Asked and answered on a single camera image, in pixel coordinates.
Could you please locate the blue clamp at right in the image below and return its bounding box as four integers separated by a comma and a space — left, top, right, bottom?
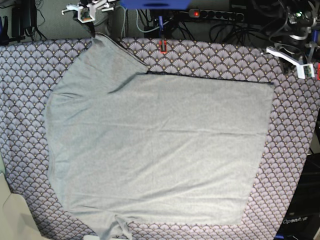
307, 29, 320, 57

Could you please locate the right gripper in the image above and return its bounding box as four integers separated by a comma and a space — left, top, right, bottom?
61, 0, 115, 38

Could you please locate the black power strip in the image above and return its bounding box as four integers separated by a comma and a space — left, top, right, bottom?
188, 9, 245, 22

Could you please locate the blue clamp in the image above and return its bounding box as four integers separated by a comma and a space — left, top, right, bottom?
0, 16, 26, 46
307, 29, 320, 57

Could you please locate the grey T-shirt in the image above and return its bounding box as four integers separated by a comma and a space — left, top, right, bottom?
44, 35, 274, 240

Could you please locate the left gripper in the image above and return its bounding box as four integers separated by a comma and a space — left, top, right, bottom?
266, 37, 320, 79

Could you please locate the red clamp pad right edge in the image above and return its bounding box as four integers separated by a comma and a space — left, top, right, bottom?
317, 63, 320, 80

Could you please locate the beige chair at corner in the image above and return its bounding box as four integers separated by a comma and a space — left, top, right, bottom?
0, 160, 44, 240

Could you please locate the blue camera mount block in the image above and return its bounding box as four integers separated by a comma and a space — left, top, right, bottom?
120, 0, 191, 10

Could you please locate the blue clamp at left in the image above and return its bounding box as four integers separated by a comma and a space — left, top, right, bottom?
0, 16, 26, 46

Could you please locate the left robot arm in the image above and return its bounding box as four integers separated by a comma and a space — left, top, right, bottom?
265, 0, 320, 79

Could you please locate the orange-tipped table clamp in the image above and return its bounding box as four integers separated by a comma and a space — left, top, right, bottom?
158, 15, 167, 54

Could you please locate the black OpenArm box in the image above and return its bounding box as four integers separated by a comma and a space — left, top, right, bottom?
274, 153, 320, 240

